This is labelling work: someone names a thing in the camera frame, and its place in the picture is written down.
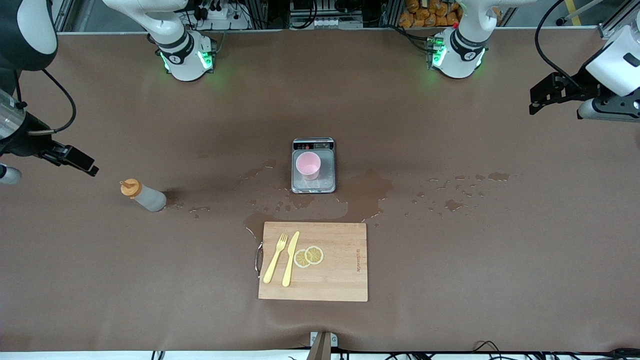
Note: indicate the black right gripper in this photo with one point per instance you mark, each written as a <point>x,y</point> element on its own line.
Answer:
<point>22,141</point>

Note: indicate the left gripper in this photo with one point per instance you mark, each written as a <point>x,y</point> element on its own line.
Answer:
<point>583,85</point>

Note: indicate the translucent sauce bottle orange cap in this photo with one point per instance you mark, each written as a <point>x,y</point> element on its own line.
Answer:
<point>150,199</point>

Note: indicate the pink plastic cup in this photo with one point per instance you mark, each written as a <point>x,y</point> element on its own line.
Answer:
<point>307,165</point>

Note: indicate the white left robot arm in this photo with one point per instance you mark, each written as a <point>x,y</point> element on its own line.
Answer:
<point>457,57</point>

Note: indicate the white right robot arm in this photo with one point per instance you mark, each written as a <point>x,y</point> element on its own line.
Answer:
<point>185,62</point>

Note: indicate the orange snack packets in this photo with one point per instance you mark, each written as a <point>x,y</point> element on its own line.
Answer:
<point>425,15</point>

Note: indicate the brown table cloth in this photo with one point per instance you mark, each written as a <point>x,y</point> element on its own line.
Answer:
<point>150,300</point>

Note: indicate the white power strip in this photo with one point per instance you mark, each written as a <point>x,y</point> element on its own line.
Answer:
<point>220,14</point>

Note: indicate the yellow plastic fork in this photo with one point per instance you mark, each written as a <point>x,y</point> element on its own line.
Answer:
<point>272,267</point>

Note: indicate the yellow plastic knife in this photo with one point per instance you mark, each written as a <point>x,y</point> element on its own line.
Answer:
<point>288,265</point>

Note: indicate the silver kitchen scale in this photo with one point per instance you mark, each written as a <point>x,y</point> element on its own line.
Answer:
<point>326,183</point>

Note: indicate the yellow lemon slice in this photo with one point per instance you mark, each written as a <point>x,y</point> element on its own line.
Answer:
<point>300,259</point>
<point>315,255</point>

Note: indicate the wooden cutting board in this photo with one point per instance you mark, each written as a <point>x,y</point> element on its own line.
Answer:
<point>342,272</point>

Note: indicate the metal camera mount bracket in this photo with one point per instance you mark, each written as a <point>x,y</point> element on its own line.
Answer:
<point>322,347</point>

